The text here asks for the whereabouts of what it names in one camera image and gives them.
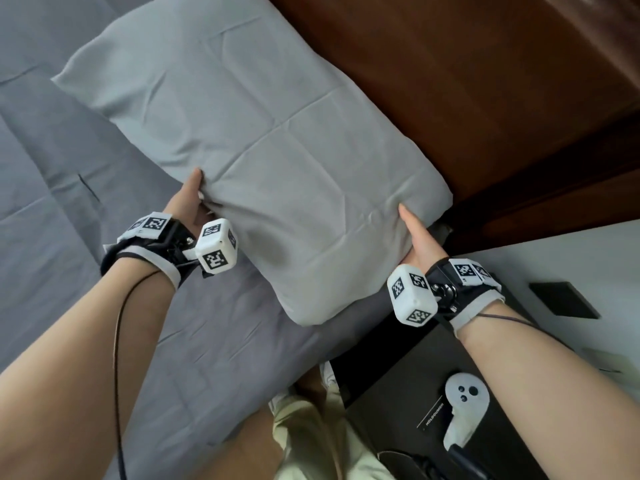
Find wrist strap with markers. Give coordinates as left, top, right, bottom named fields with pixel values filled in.
left=425, top=258, right=505, bottom=338
left=99, top=212, right=199, bottom=291

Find person's left forearm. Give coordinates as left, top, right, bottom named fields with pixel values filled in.
left=0, top=269, right=176, bottom=480

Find black flat device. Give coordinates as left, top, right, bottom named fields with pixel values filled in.
left=529, top=281, right=601, bottom=321

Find grey pillowcase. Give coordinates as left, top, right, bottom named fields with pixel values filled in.
left=51, top=0, right=453, bottom=327

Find left wrist strap with markers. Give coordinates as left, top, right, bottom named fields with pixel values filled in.
left=99, top=212, right=199, bottom=291

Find dark grey bed sheet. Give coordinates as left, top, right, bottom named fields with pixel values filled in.
left=0, top=0, right=401, bottom=480

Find person's light green trousers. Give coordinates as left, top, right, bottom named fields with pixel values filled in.
left=269, top=364, right=396, bottom=480

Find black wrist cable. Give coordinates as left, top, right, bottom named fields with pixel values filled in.
left=112, top=269, right=161, bottom=480
left=439, top=313, right=571, bottom=345

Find white game controller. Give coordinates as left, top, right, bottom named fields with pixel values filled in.
left=443, top=372, right=490, bottom=451

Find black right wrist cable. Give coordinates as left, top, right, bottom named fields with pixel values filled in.
left=439, top=313, right=571, bottom=345

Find black nightstand with metal handle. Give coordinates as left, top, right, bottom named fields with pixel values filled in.
left=329, top=284, right=551, bottom=480

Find right wrist strap with markers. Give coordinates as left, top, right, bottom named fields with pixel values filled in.
left=425, top=258, right=505, bottom=338

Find person's right forearm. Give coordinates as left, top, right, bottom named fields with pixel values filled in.
left=457, top=304, right=640, bottom=480

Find brown wooden headboard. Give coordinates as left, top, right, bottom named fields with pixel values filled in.
left=265, top=0, right=640, bottom=255

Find person's right hand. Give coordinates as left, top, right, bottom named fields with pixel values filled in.
left=398, top=203, right=449, bottom=274

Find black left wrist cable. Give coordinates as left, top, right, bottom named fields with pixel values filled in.
left=112, top=269, right=161, bottom=480

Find person's left hand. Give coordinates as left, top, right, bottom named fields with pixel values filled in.
left=163, top=168, right=215, bottom=237

